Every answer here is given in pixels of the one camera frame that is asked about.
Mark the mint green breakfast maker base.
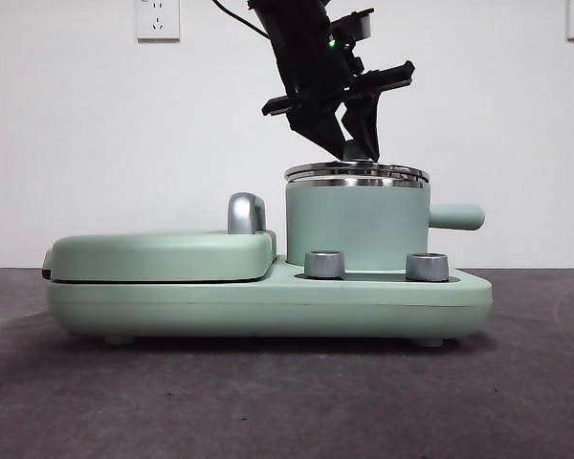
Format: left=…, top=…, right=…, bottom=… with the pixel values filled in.
left=45, top=252, right=493, bottom=348

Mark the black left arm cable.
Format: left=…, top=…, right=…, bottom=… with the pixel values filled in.
left=212, top=0, right=272, bottom=38

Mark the mint green steamer pot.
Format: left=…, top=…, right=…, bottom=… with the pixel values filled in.
left=284, top=175, right=485, bottom=268

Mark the chrome griddle lid handle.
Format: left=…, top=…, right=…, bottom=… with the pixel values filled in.
left=226, top=191, right=269, bottom=235

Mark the glass pot lid green knob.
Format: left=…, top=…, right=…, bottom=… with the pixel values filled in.
left=284, top=141, right=431, bottom=183

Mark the mint green hinged griddle lid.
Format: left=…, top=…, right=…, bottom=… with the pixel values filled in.
left=41, top=228, right=278, bottom=284

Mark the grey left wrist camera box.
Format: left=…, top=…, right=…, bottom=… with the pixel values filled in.
left=328, top=8, right=375, bottom=43

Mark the silver control knob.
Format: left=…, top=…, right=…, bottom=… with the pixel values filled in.
left=303, top=249, right=345, bottom=278
left=405, top=251, right=450, bottom=282

